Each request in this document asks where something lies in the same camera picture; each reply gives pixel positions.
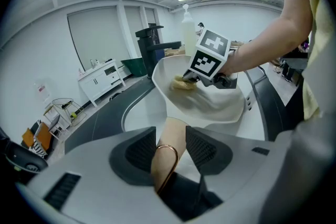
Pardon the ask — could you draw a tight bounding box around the cream frying pan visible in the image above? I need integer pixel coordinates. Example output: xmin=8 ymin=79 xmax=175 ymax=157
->
xmin=151 ymin=54 xmax=246 ymax=194

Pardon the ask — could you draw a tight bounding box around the yellow sponge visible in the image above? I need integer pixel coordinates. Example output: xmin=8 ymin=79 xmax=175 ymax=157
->
xmin=169 ymin=75 xmax=197 ymax=91

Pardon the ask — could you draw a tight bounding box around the narrow grey window blind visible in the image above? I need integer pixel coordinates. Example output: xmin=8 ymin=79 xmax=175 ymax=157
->
xmin=123 ymin=6 xmax=144 ymax=60

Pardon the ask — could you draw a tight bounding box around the dark vanity cabinet black top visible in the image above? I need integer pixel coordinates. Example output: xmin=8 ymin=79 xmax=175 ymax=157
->
xmin=64 ymin=68 xmax=305 ymax=155

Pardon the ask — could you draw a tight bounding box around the person's right forearm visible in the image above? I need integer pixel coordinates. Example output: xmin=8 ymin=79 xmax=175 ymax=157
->
xmin=219 ymin=0 xmax=314 ymax=77

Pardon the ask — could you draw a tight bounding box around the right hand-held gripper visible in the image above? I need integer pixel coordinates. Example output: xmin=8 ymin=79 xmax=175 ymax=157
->
xmin=181 ymin=28 xmax=238 ymax=90

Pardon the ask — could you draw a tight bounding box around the white cabinet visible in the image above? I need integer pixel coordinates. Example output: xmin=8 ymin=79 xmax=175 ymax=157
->
xmin=77 ymin=59 xmax=126 ymax=108

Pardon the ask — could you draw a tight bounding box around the person's beige shirt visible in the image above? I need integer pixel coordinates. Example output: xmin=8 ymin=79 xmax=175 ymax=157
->
xmin=280 ymin=0 xmax=331 ymax=121

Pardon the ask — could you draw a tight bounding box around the orange armchair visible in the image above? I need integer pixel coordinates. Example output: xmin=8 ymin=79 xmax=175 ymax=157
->
xmin=22 ymin=120 xmax=55 ymax=158

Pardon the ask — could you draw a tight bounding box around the white soap pump bottle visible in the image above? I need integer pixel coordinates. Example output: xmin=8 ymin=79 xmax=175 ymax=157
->
xmin=180 ymin=4 xmax=199 ymax=56

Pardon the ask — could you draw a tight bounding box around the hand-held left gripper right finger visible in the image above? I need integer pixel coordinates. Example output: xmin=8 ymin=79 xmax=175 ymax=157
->
xmin=185 ymin=125 xmax=275 ymax=218

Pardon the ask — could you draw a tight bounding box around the black faucet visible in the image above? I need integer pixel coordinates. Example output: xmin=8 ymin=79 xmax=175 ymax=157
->
xmin=135 ymin=25 xmax=182 ymax=79

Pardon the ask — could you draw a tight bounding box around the large grey window blind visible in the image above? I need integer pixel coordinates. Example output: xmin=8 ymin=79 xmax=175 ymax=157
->
xmin=67 ymin=6 xmax=132 ymax=71

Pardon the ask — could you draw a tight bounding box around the white wall notice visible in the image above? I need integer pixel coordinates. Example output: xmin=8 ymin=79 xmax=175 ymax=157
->
xmin=34 ymin=82 xmax=51 ymax=104

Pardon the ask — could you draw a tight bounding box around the dark seat light-framed chair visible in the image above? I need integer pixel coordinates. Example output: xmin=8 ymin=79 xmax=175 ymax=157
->
xmin=43 ymin=106 xmax=68 ymax=137

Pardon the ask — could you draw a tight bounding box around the large cardboard box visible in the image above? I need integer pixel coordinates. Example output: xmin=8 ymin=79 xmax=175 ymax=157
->
xmin=164 ymin=46 xmax=186 ymax=56

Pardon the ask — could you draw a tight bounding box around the white sink basin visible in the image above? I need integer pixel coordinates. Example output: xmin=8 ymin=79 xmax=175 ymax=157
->
xmin=122 ymin=83 xmax=266 ymax=141

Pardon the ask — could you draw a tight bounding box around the dark green bathtub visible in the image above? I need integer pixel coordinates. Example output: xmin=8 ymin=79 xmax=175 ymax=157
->
xmin=120 ymin=57 xmax=148 ymax=77

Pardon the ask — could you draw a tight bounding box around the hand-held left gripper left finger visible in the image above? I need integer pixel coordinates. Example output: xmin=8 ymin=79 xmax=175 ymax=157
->
xmin=25 ymin=126 xmax=184 ymax=222

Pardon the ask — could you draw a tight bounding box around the gold wire side table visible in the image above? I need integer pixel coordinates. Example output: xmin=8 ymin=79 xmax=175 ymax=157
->
xmin=51 ymin=98 xmax=87 ymax=127

